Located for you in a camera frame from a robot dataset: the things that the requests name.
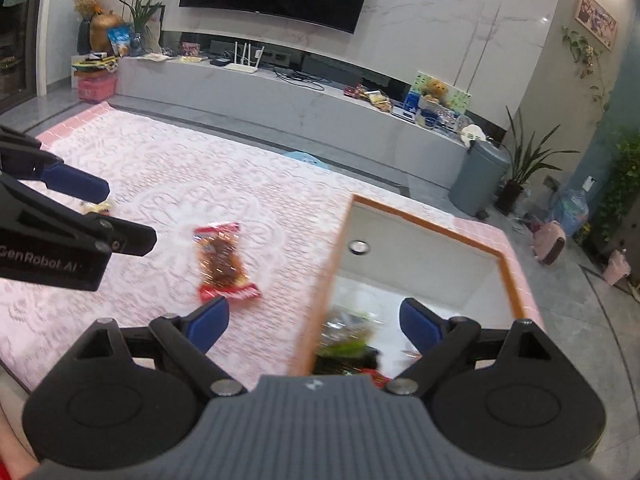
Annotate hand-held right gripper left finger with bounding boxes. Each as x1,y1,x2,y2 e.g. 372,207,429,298
75,296,248,396

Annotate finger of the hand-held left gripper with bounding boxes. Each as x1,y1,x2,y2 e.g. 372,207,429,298
0,126,111,204
0,173,159,258

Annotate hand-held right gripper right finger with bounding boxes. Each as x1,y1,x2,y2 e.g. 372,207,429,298
385,297,554,396

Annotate small yellow candy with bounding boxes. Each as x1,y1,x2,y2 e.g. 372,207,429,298
80,198,117,215

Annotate clear packet of brown meat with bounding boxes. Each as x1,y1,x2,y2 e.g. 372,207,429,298
192,220,262,304

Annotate orange storage box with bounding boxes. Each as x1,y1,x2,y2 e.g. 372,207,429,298
294,193,527,382

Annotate clear packet of pale snacks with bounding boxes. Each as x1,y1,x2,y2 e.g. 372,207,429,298
322,305,384,341

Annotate pink basket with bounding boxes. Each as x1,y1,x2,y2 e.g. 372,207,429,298
77,74,119,104

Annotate pink lace tablecloth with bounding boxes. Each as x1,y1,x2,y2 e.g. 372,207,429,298
0,101,544,397

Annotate stack of colourful packets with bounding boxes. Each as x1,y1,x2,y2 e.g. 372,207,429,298
71,52,121,77

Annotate black vase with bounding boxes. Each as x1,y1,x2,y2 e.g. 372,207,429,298
76,17,94,55

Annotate blue snack bag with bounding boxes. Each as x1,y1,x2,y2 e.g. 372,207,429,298
107,27,132,57

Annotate golden vase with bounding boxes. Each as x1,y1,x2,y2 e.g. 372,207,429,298
90,12,125,55

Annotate grey trash bin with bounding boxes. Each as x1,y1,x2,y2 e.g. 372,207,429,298
448,140,512,219

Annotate glass sliding door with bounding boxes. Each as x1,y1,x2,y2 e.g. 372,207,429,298
0,0,47,113

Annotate leafy green potted plant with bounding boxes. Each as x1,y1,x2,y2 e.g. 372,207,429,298
118,0,176,57

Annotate dried yellow flowers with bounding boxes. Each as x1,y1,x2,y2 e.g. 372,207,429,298
73,0,109,19

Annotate blue water jug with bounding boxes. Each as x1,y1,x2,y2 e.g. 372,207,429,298
552,187,591,242

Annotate blue plastic stool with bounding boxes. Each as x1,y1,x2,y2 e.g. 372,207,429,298
282,150,326,169

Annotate tall potted plant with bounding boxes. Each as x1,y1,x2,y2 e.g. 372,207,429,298
494,105,581,217

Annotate white round appliance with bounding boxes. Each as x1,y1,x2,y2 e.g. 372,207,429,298
459,123,489,149

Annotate white router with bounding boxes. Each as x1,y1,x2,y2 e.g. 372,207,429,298
222,42,266,75

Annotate grey TV cabinet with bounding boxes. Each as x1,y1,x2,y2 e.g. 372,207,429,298
116,42,469,187

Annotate pile of small snack packets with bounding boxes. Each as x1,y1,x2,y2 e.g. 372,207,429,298
343,85,396,113

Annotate green and white gift box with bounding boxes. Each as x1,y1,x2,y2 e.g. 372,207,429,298
410,72,474,117

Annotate bushy green plant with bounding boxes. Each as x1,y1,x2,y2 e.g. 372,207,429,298
597,129,640,252

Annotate hanging vine plant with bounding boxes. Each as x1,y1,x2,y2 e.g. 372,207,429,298
561,25,614,127

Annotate black cables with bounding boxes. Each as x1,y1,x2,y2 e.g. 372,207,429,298
274,67,327,92

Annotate framed wall picture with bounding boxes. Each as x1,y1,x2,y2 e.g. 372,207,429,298
573,0,619,52

